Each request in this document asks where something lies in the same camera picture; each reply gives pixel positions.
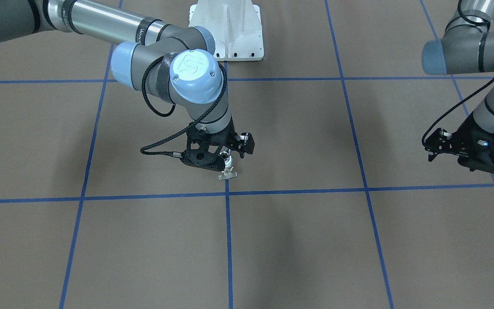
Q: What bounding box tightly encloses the white camera stand column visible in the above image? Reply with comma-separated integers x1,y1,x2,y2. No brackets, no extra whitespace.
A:
189,0,265,61

